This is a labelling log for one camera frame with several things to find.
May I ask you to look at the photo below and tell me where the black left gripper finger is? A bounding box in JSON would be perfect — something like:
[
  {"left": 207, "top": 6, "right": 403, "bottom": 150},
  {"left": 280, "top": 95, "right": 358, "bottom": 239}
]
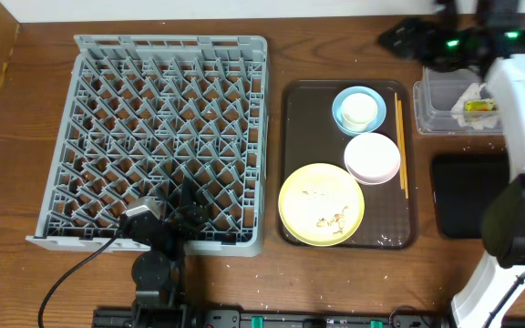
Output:
[
  {"left": 156, "top": 189, "right": 173, "bottom": 214},
  {"left": 180, "top": 178, "right": 201, "bottom": 208}
]

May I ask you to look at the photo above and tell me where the yellow pandan cake wrapper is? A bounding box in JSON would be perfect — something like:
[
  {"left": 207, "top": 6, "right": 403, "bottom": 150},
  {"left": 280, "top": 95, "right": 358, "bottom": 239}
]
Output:
[{"left": 464, "top": 98, "right": 497, "bottom": 112}]

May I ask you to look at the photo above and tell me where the white tissue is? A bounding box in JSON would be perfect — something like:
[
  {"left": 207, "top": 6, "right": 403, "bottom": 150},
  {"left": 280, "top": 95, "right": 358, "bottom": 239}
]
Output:
[{"left": 450, "top": 83, "right": 499, "bottom": 130}]

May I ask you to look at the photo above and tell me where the light blue bowl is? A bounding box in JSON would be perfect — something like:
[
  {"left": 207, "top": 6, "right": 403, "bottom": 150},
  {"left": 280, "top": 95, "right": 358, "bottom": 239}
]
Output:
[{"left": 332, "top": 86, "right": 387, "bottom": 136}]

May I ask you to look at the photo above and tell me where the white plastic cup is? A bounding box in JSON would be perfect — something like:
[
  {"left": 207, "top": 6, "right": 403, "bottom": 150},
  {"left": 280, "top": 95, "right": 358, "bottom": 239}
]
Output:
[{"left": 341, "top": 93, "right": 378, "bottom": 132}]

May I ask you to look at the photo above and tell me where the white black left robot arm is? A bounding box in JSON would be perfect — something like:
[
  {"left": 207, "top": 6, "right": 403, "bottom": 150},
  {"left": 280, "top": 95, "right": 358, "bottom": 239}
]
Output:
[{"left": 119, "top": 178, "right": 209, "bottom": 328}]

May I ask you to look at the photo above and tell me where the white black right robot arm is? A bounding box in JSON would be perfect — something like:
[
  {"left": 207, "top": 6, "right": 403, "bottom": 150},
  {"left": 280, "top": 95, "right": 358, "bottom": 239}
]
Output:
[{"left": 377, "top": 1, "right": 525, "bottom": 327}]

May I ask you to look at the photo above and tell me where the clear plastic waste bin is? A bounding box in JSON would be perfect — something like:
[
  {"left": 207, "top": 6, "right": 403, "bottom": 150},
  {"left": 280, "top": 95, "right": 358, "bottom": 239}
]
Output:
[{"left": 413, "top": 68, "right": 502, "bottom": 135}]

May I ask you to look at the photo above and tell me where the black waste bin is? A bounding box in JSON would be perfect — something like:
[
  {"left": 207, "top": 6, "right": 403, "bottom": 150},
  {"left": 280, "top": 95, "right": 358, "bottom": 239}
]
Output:
[{"left": 431, "top": 153, "right": 510, "bottom": 239}]

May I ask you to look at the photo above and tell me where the wooden chopstick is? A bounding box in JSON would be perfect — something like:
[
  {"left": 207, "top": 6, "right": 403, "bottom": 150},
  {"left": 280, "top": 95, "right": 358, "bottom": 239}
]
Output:
[
  {"left": 396, "top": 99, "right": 409, "bottom": 200},
  {"left": 394, "top": 92, "right": 406, "bottom": 191}
]

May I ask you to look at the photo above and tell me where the grey plastic dish rack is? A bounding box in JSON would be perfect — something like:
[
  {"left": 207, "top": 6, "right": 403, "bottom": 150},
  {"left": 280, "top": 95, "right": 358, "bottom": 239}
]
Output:
[{"left": 29, "top": 35, "right": 270, "bottom": 257}]

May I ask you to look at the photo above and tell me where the yellow plate with crumbs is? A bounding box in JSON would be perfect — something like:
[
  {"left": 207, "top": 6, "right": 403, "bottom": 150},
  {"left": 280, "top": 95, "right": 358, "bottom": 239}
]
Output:
[{"left": 278, "top": 163, "right": 365, "bottom": 247}]

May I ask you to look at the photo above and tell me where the pink bowl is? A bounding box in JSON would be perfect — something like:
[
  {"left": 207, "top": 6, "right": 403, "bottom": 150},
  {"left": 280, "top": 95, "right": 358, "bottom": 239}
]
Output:
[{"left": 344, "top": 132, "right": 401, "bottom": 185}]

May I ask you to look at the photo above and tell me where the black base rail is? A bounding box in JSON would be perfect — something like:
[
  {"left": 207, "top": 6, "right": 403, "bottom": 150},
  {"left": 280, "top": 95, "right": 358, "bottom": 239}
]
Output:
[{"left": 91, "top": 307, "right": 452, "bottom": 328}]

